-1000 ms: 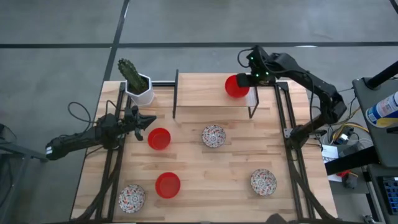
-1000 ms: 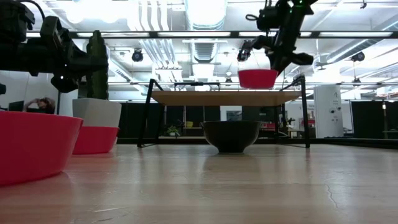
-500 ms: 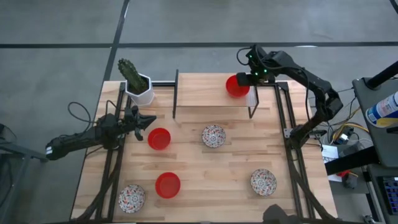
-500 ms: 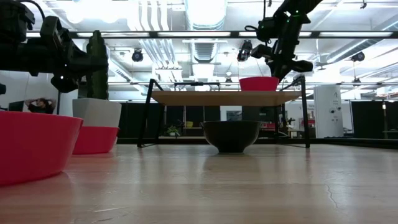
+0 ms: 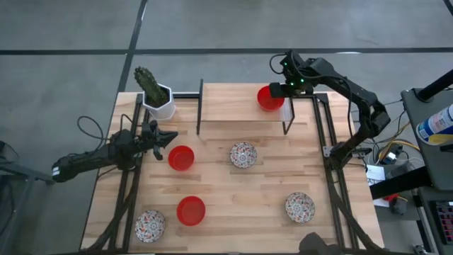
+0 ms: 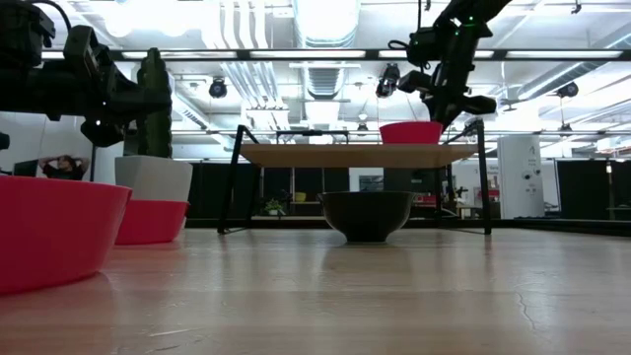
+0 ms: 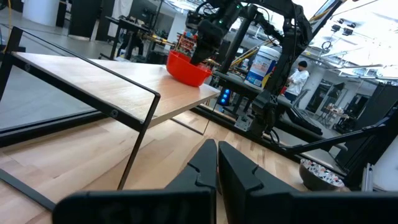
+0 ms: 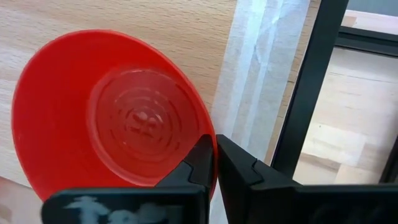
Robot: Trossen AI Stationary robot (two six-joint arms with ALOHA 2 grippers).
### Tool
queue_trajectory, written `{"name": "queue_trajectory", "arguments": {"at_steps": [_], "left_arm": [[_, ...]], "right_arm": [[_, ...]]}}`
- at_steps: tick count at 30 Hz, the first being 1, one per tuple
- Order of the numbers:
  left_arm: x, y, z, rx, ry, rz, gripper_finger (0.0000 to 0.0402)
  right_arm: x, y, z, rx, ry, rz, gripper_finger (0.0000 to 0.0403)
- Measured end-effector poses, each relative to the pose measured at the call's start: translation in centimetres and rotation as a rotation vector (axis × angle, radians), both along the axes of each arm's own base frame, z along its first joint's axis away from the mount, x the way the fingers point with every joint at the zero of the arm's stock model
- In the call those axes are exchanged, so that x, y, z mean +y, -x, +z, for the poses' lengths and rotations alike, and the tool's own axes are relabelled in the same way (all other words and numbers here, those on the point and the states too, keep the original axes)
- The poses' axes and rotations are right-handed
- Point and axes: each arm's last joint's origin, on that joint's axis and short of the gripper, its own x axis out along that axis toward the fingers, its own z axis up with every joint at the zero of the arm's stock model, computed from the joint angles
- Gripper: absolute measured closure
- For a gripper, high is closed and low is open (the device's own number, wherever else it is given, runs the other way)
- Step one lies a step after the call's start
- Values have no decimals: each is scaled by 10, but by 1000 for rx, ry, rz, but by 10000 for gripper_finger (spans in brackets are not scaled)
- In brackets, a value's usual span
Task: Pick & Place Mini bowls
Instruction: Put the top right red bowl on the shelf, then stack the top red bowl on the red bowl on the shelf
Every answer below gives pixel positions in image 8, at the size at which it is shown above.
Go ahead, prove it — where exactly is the black aluminium rig frame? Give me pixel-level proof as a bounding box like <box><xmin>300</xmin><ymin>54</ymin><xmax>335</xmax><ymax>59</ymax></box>
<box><xmin>335</xmin><ymin>26</ymin><xmax>398</xmax><ymax>185</ymax></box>

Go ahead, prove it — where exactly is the red plastic mini bowl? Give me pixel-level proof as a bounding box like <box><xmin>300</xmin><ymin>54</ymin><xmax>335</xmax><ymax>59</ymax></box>
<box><xmin>11</xmin><ymin>29</ymin><xmax>218</xmax><ymax>202</ymax></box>

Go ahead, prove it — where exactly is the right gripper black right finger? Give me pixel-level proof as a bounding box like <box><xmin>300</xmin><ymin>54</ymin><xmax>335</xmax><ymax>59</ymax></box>
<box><xmin>216</xmin><ymin>133</ymin><xmax>398</xmax><ymax>224</ymax></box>

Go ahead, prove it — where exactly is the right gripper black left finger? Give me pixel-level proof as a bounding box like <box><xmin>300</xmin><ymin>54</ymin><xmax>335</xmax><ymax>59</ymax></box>
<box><xmin>41</xmin><ymin>133</ymin><xmax>216</xmax><ymax>224</ymax></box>

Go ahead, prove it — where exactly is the wooden shelf with black frame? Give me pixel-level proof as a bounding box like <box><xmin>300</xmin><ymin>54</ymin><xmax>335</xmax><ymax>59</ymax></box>
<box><xmin>0</xmin><ymin>0</ymin><xmax>349</xmax><ymax>224</ymax></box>

